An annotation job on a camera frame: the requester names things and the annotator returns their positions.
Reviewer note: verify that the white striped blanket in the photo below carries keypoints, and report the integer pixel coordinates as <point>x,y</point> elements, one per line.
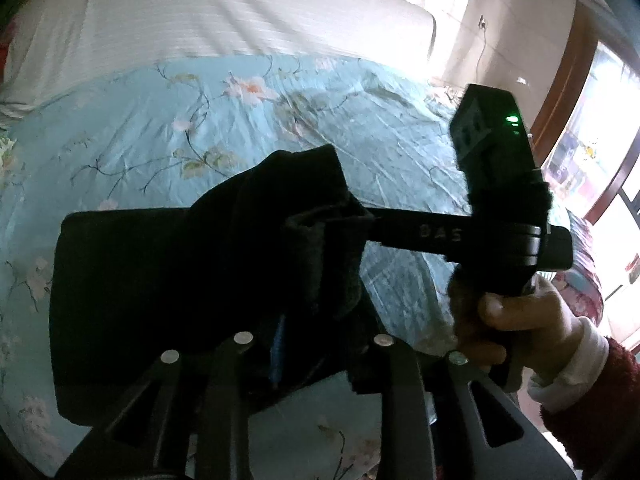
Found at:
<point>215,15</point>

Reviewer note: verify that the person's right forearm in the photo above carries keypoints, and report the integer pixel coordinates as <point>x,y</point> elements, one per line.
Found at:
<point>590,385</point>

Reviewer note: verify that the pink floral blanket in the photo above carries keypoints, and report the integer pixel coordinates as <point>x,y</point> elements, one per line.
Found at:
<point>585,265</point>

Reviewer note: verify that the person's right hand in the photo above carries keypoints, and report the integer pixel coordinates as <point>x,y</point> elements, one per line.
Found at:
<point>520,330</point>

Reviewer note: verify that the black pants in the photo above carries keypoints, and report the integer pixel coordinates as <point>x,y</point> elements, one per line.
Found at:
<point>200,290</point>

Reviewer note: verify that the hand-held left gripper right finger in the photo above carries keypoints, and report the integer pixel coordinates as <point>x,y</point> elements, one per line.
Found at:
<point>400,390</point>

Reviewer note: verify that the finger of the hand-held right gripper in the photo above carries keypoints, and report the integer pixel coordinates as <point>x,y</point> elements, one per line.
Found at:
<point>415,232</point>

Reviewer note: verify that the wall socket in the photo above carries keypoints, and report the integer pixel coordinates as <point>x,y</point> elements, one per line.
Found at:
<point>482,22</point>

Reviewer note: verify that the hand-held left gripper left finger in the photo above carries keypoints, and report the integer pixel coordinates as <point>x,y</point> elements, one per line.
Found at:
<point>235,390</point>

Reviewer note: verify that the wooden door frame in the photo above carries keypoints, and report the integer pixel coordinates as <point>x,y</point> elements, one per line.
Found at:
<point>565,75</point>

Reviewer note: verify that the light blue floral bedsheet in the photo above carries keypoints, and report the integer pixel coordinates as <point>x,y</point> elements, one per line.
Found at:
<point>150,135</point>

